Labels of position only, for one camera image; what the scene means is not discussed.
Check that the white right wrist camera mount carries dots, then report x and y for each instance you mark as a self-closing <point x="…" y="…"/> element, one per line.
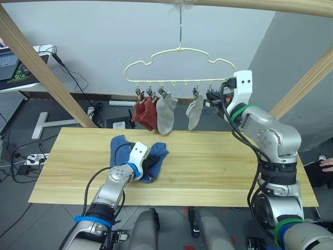
<point x="243" y="83"/>

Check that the white power strip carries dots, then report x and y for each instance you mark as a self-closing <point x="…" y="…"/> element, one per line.
<point x="35" y="158"/>

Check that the metal hanger clip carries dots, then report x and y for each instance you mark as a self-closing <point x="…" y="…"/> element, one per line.
<point x="195" y="93"/>
<point x="150" y="93"/>
<point x="209" y="89"/>
<point x="161" y="92"/>
<point x="139" y="93"/>

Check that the red sock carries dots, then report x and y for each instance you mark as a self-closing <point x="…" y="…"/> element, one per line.
<point x="137" y="112"/>
<point x="150" y="114"/>

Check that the black power adapter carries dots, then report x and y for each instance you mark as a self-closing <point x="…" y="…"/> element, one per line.
<point x="23" y="170"/>

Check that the grey sock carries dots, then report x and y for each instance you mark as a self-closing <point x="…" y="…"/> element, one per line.
<point x="165" y="114"/>

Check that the bystander hand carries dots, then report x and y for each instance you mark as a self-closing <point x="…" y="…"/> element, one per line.
<point x="328" y="164"/>

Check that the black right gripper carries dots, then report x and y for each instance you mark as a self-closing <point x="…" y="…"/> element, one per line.
<point x="227" y="93"/>

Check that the metal hanger hook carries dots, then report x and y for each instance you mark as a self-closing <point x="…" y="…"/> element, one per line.
<point x="180" y="26"/>

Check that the cream clip hanger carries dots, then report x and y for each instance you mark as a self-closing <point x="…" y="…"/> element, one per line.
<point x="182" y="80"/>

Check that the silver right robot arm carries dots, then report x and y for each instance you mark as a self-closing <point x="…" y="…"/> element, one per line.
<point x="273" y="135"/>

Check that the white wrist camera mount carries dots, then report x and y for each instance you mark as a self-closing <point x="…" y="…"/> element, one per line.
<point x="139" y="152"/>
<point x="243" y="83"/>

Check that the black green mouse pad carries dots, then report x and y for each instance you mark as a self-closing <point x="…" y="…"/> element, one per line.
<point x="20" y="76"/>

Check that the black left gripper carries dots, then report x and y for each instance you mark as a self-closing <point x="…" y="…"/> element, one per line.
<point x="148" y="162"/>

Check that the white sock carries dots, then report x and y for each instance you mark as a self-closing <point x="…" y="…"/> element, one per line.
<point x="195" y="112"/>

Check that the black computer mouse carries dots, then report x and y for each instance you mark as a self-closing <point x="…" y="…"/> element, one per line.
<point x="25" y="70"/>

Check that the white desk foot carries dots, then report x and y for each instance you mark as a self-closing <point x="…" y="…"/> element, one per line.
<point x="41" y="123"/>

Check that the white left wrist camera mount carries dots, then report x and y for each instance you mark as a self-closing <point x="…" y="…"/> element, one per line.
<point x="139" y="152"/>

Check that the white pegboard panel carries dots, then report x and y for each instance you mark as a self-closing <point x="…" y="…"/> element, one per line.
<point x="10" y="104"/>

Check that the short wooden frame strut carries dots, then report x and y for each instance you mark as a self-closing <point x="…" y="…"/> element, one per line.
<point x="304" y="83"/>

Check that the long wooden frame strut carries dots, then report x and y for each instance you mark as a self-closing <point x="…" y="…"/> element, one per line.
<point x="46" y="75"/>

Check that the white desk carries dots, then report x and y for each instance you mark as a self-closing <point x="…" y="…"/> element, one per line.
<point x="39" y="49"/>

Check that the wooden frame crossbeam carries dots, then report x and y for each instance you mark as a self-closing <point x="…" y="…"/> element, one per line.
<point x="260" y="6"/>

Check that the white tube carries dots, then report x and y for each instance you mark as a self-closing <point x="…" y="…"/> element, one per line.
<point x="122" y="103"/>

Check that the dark grey rounded shape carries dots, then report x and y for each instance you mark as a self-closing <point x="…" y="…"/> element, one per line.
<point x="145" y="229"/>
<point x="210" y="230"/>

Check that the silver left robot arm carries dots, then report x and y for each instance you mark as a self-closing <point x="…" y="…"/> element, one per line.
<point x="117" y="177"/>

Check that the open laptop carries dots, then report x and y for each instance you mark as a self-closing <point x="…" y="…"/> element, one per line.
<point x="7" y="63"/>

